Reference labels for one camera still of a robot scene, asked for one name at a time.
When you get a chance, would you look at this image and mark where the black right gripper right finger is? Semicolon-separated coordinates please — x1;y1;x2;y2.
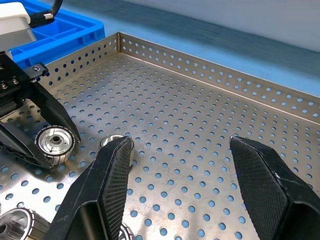
229;135;320;240

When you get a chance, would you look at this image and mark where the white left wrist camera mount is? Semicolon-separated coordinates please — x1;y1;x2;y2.
0;1;38;53

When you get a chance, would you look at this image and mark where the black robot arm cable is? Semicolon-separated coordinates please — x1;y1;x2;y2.
29;0;64;29

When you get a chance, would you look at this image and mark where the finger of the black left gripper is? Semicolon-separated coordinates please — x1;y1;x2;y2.
25;81;82;144
0;119;54;169

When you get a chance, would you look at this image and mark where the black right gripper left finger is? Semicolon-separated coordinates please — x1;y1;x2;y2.
43;136;134;240

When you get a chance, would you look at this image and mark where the blue compartment plastic tray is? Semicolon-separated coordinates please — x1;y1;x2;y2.
8;0;105;70

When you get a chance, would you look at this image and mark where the perforated steel tray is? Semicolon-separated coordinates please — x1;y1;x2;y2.
0;31;320;240

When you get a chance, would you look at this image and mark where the metal roller with ribbed rim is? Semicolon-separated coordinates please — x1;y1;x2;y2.
34;125;76;167
0;207;51;240
99;134;135;167
117;222;133;240

